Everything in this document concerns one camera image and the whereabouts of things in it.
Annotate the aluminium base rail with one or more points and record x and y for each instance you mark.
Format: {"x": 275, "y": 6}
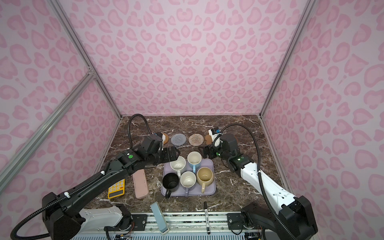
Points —
{"x": 183, "y": 226}

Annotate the lavender plastic tray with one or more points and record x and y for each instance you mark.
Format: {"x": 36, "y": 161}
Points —
{"x": 196, "y": 189}

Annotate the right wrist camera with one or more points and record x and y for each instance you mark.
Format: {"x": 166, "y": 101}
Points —
{"x": 214, "y": 134}

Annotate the left diagonal aluminium strut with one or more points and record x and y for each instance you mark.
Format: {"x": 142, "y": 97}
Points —
{"x": 19, "y": 160}

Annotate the white speckled mug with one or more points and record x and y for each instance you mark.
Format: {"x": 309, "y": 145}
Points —
{"x": 179, "y": 166}

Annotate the flower shaped cork coaster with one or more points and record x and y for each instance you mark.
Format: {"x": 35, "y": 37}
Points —
{"x": 208, "y": 139}

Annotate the light blue whiteboard eraser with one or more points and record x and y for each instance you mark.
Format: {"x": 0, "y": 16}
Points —
{"x": 160, "y": 219}

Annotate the orange woven rattan coaster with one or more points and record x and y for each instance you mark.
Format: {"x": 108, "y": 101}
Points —
{"x": 165, "y": 138}

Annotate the yellow beige mug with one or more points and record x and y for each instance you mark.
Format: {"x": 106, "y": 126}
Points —
{"x": 205, "y": 178}

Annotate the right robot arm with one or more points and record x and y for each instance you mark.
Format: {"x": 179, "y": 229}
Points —
{"x": 290, "y": 217}

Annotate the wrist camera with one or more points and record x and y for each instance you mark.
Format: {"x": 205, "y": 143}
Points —
{"x": 159, "y": 134}
{"x": 214, "y": 134}

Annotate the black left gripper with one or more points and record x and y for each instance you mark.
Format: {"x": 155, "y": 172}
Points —
{"x": 169, "y": 157}

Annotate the light blue mug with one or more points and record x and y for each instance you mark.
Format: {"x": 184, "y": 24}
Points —
{"x": 194, "y": 160}

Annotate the pink pencil case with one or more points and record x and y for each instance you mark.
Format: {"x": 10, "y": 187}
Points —
{"x": 140, "y": 184}

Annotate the blue woven round coaster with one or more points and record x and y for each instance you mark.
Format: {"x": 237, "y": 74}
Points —
{"x": 178, "y": 140}

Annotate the lavender mug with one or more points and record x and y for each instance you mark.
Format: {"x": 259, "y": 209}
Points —
{"x": 188, "y": 180}

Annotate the yellow calculator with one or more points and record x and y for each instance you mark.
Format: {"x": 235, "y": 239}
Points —
{"x": 116, "y": 190}

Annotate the black mug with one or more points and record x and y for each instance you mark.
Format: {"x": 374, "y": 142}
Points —
{"x": 170, "y": 183}

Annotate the white multicolour stitched coaster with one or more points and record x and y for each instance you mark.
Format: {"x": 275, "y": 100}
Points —
{"x": 196, "y": 140}

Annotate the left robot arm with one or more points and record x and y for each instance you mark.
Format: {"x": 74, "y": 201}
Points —
{"x": 62, "y": 216}

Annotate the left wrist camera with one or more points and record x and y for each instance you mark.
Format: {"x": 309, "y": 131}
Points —
{"x": 159, "y": 134}

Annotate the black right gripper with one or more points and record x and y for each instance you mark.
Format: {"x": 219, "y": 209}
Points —
{"x": 211, "y": 151}

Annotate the black marker pen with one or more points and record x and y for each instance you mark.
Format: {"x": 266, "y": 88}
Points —
{"x": 208, "y": 227}

